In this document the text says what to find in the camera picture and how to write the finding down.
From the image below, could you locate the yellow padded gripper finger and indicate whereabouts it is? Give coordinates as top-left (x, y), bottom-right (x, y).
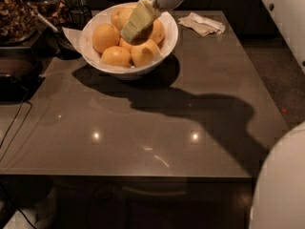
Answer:
top-left (120, 0), bottom-right (161, 43)

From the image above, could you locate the orange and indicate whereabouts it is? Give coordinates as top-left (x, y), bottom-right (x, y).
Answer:
top-left (111, 7), bottom-right (123, 27)
top-left (101, 46), bottom-right (132, 68)
top-left (91, 23), bottom-right (120, 53)
top-left (131, 39), bottom-right (160, 67)
top-left (116, 7), bottom-right (135, 31)
top-left (140, 19), bottom-right (165, 44)

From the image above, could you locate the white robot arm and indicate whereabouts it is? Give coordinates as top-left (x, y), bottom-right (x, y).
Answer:
top-left (128, 37), bottom-right (305, 229)

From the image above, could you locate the white ceramic bowl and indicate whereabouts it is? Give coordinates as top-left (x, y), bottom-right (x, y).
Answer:
top-left (77, 1), bottom-right (179, 81)

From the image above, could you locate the white paper bowl liner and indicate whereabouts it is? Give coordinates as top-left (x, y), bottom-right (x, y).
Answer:
top-left (62, 7), bottom-right (173, 73)

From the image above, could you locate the small black bowl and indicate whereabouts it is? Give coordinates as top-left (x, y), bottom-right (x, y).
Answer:
top-left (55, 22), bottom-right (81, 60)

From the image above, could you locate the crumpled paper napkin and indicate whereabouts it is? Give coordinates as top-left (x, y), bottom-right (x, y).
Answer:
top-left (178, 12), bottom-right (226, 36)

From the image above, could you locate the dark glass cup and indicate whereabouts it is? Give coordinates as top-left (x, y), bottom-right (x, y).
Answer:
top-left (70, 5), bottom-right (92, 30)

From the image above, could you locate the large glass jar of nuts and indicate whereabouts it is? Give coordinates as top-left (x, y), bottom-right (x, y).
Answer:
top-left (0, 0), bottom-right (36, 46)

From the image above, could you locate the black appliance box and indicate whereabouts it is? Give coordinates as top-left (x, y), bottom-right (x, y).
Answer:
top-left (0, 48), bottom-right (44, 102)

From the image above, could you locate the white handled utensil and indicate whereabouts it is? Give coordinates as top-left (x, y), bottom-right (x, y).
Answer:
top-left (21, 0), bottom-right (61, 33)

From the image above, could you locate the black power cable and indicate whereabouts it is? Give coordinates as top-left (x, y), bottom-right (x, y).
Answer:
top-left (0, 76), bottom-right (39, 229)

